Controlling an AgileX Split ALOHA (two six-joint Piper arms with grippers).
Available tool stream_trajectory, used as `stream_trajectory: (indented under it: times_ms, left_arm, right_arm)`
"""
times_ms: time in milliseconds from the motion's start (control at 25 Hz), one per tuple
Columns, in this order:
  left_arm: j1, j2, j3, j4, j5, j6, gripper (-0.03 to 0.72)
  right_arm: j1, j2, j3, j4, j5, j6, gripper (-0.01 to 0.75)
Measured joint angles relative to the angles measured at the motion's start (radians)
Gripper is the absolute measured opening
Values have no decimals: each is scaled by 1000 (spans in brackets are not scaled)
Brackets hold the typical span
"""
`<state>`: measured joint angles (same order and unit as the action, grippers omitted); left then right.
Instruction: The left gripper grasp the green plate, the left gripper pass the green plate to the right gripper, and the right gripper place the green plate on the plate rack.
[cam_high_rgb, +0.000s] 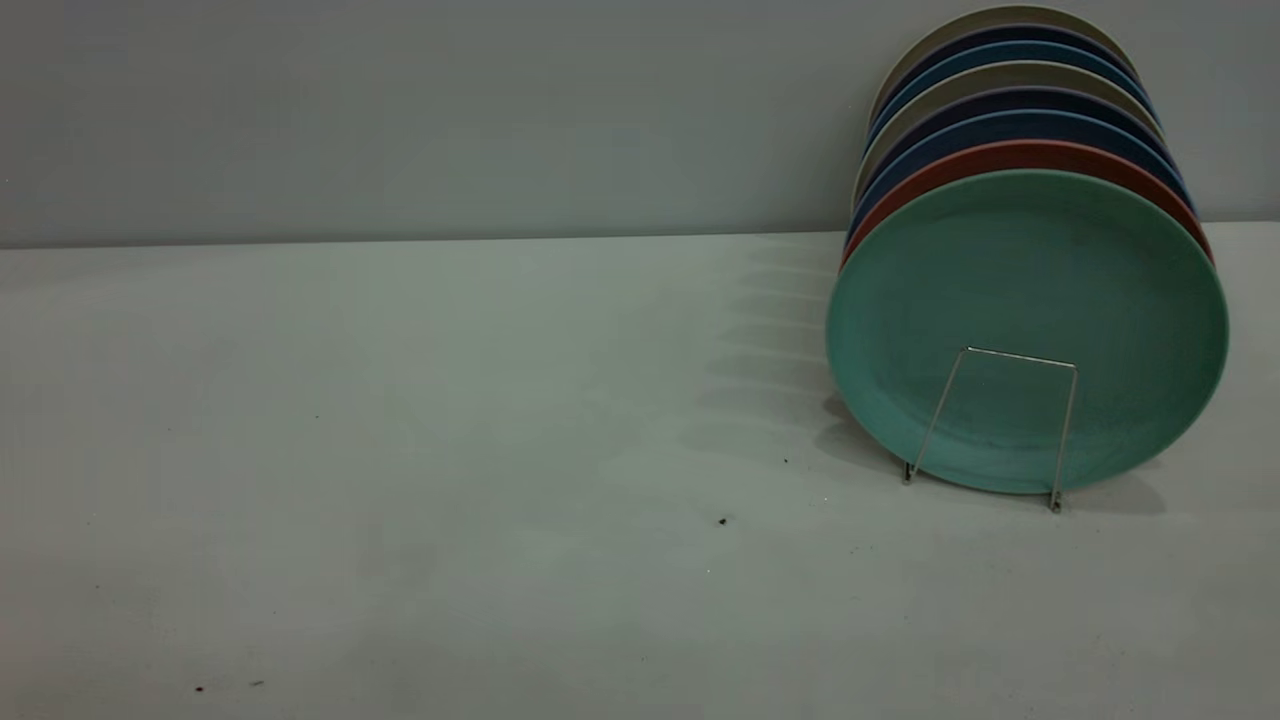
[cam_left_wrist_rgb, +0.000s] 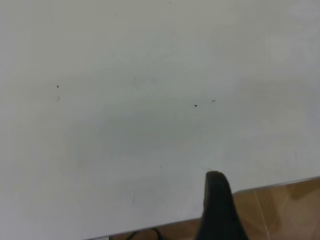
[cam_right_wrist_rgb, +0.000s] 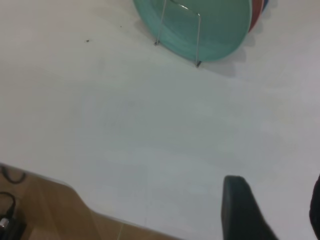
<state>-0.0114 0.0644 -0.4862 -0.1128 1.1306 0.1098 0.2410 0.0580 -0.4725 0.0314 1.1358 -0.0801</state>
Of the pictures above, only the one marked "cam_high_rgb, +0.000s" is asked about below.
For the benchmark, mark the green plate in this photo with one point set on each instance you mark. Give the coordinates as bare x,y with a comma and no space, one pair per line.
1030,300

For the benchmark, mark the pink plate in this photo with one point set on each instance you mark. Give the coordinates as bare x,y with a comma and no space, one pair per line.
1030,157

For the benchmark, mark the blue plate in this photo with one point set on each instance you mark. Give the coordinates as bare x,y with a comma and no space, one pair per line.
1010,50
1030,125

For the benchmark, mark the dark navy plate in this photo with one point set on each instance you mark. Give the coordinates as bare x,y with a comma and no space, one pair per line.
1010,33
1020,98

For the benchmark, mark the beige plate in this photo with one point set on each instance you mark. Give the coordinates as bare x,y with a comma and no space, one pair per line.
1000,14
1010,75

